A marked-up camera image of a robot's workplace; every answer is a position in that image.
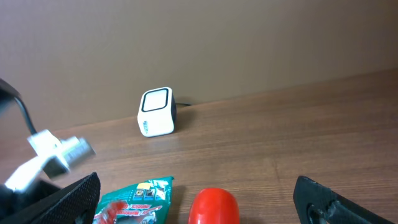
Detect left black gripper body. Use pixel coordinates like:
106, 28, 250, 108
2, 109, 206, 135
1, 179, 60, 218

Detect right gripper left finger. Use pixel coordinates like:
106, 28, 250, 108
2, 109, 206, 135
1, 172, 101, 224

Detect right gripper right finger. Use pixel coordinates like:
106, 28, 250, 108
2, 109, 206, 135
293, 175, 392, 224

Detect green 3M gloves package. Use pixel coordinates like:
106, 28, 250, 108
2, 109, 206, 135
93, 176, 174, 224

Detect red sauce bottle green cap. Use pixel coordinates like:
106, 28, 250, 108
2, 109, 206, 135
187, 188, 240, 224

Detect white barcode scanner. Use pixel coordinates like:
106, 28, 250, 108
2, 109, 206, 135
137, 86, 177, 138

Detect left camera black cable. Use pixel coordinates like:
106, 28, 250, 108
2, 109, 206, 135
12, 95, 38, 135

